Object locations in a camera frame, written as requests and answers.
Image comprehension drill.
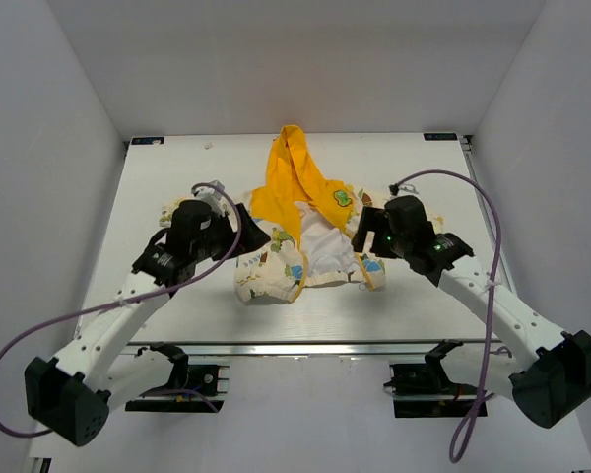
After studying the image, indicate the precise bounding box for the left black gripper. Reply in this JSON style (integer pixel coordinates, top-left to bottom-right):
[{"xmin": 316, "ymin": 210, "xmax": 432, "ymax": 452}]
[{"xmin": 191, "ymin": 203, "xmax": 270, "ymax": 263}]

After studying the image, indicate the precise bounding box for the yellow patterned child jacket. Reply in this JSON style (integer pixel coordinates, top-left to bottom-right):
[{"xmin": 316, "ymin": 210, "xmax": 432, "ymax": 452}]
[{"xmin": 234, "ymin": 125, "xmax": 389, "ymax": 304}]

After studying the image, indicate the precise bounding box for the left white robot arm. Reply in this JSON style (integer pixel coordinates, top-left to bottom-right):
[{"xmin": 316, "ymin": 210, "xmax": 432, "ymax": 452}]
[{"xmin": 25, "ymin": 200, "xmax": 270, "ymax": 446}]

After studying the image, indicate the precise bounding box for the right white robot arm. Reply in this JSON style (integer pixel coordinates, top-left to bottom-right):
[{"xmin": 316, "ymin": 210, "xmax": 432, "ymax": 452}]
[{"xmin": 353, "ymin": 195, "xmax": 591, "ymax": 429}]

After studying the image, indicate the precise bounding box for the right blue table label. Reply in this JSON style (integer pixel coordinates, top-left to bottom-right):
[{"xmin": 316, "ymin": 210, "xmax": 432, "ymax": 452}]
[{"xmin": 423, "ymin": 132, "xmax": 458, "ymax": 141}]

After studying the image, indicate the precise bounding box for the blue table label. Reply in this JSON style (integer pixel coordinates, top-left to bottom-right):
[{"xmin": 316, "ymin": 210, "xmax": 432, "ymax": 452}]
[
  {"xmin": 130, "ymin": 136, "xmax": 164, "ymax": 146},
  {"xmin": 423, "ymin": 132, "xmax": 458, "ymax": 141}
]

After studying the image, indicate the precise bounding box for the left blue table label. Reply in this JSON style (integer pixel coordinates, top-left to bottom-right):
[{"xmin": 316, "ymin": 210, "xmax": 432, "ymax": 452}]
[{"xmin": 130, "ymin": 136, "xmax": 164, "ymax": 146}]

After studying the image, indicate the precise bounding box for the aluminium table right rail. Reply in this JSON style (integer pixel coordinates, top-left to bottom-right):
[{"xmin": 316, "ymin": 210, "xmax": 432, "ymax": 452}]
[{"xmin": 459, "ymin": 135, "xmax": 516, "ymax": 292}]

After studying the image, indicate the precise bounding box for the aluminium table rail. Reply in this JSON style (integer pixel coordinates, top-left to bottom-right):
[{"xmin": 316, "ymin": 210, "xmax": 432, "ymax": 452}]
[
  {"xmin": 117, "ymin": 339, "xmax": 508, "ymax": 358},
  {"xmin": 459, "ymin": 135, "xmax": 516, "ymax": 292}
]

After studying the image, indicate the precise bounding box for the aluminium table front rail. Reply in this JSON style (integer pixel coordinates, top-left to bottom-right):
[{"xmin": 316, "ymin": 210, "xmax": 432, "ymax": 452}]
[{"xmin": 117, "ymin": 339, "xmax": 508, "ymax": 358}]

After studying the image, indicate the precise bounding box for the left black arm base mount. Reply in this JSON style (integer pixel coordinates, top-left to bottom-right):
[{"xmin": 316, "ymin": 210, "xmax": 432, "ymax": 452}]
[{"xmin": 124, "ymin": 342, "xmax": 230, "ymax": 414}]

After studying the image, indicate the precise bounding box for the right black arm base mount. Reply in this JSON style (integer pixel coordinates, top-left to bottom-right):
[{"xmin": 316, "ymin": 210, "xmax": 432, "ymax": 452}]
[{"xmin": 383, "ymin": 340, "xmax": 477, "ymax": 419}]

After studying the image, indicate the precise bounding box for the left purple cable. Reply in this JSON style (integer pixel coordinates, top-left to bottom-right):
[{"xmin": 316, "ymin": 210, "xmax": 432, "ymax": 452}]
[{"xmin": 0, "ymin": 181, "xmax": 243, "ymax": 439}]

